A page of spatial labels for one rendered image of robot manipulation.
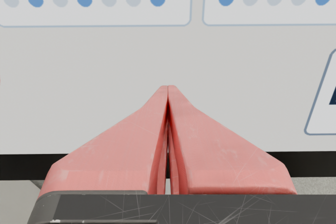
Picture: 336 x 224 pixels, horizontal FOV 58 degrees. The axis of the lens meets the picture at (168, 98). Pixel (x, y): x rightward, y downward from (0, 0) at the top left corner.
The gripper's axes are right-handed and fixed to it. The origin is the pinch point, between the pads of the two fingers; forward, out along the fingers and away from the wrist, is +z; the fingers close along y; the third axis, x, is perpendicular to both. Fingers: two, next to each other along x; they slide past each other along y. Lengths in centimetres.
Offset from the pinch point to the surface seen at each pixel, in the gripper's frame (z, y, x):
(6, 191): 42, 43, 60
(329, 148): 1.0, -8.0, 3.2
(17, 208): 36, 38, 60
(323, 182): 61, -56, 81
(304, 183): 61, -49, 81
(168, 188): 57, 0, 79
